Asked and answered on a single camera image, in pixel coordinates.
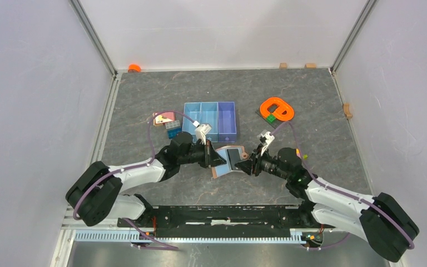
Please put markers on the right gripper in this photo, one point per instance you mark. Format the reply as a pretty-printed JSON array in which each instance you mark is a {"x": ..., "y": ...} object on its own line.
[{"x": 247, "y": 166}]

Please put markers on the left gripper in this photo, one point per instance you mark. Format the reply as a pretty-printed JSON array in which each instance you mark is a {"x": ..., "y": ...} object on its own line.
[{"x": 210, "y": 157}]

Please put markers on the brown leather card holder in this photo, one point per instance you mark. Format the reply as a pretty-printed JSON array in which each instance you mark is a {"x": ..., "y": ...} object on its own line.
[{"x": 225, "y": 169}]

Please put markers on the black credit card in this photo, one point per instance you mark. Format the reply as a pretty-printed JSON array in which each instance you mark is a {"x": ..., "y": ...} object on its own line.
[{"x": 234, "y": 156}]

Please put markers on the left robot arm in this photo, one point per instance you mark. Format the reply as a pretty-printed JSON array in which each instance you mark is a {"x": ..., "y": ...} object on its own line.
[{"x": 98, "y": 192}]

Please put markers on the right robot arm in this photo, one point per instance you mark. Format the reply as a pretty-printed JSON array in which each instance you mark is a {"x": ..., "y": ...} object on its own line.
[{"x": 378, "y": 220}]

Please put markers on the blue purple drawer organizer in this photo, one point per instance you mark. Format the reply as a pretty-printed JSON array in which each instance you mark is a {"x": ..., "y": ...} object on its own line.
[{"x": 221, "y": 116}]

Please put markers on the blue toy brick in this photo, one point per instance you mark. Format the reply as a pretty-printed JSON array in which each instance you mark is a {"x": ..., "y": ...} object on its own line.
[{"x": 171, "y": 133}]

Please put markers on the pink green brick stack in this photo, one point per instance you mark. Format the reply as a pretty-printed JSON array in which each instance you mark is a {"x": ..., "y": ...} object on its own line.
[{"x": 301, "y": 155}]

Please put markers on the green toy brick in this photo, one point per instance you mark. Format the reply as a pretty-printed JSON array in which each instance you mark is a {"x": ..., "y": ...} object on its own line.
[{"x": 270, "y": 118}]

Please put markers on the clear toy brick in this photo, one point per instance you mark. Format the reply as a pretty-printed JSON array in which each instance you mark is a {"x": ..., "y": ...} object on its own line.
[{"x": 172, "y": 125}]

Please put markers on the pink wooden puzzle block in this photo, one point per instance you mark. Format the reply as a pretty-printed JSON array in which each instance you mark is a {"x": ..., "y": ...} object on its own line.
[{"x": 163, "y": 118}]

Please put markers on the wooden arch block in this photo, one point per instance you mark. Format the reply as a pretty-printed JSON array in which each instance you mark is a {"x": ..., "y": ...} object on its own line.
[{"x": 347, "y": 111}]

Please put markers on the wooden block right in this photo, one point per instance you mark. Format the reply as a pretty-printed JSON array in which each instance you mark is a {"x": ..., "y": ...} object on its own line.
[{"x": 310, "y": 65}]

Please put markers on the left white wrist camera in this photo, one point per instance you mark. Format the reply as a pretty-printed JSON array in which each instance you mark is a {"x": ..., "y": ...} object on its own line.
[{"x": 201, "y": 131}]

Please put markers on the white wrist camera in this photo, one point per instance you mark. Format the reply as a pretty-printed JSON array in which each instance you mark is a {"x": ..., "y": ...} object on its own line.
[
  {"x": 201, "y": 131},
  {"x": 265, "y": 138}
]

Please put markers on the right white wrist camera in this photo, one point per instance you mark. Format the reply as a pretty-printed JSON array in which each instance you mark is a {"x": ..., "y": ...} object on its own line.
[{"x": 265, "y": 138}]

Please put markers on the dark transparent base plate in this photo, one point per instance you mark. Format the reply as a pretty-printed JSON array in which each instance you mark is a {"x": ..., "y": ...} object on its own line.
[{"x": 275, "y": 124}]

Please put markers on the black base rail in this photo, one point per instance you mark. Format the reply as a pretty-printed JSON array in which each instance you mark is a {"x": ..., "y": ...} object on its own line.
[{"x": 226, "y": 221}]

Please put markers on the orange plastic ring toy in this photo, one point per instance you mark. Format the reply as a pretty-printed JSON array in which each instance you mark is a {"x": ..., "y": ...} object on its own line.
[{"x": 278, "y": 107}]

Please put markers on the white cable duct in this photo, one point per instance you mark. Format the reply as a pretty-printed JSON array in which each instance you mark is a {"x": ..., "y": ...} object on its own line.
[{"x": 133, "y": 236}]

